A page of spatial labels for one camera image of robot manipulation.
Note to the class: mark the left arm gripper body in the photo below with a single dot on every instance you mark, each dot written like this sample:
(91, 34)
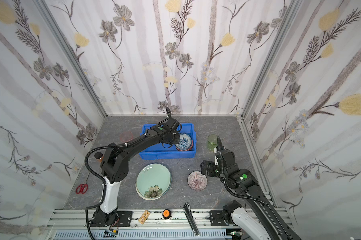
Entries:
(174, 137)

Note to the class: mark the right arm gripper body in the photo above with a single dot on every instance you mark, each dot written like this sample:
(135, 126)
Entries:
(221, 156)

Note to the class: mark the blue white patterned bowl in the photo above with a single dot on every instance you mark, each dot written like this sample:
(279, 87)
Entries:
(185, 142)

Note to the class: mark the pink glass small plate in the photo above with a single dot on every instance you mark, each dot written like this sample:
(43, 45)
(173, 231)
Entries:
(197, 181)

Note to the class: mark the green floral plate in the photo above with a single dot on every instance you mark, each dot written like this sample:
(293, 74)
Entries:
(153, 181)

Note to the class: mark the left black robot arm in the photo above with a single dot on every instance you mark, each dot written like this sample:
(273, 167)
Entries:
(115, 166)

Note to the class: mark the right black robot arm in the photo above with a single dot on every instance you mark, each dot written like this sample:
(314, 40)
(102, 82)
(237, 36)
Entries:
(242, 184)

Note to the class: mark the blue plastic bin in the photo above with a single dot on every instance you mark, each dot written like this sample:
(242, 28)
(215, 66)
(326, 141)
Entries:
(159, 152)

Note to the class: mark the green glass cup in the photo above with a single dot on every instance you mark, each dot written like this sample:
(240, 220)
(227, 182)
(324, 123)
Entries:
(212, 142)

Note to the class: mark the pink glass cup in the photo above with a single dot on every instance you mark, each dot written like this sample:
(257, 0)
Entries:
(126, 136)

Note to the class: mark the brown spice jar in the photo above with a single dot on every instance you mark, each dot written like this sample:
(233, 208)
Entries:
(99, 156)

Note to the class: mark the orange round button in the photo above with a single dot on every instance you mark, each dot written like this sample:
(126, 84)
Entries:
(166, 214)

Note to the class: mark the small wooden tag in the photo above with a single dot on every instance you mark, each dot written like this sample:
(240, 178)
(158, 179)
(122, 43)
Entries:
(144, 217)

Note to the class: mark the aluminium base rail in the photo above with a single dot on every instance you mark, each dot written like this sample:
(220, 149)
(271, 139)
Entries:
(71, 225)

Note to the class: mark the red handled scissors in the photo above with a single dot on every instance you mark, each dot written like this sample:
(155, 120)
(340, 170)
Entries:
(82, 188)

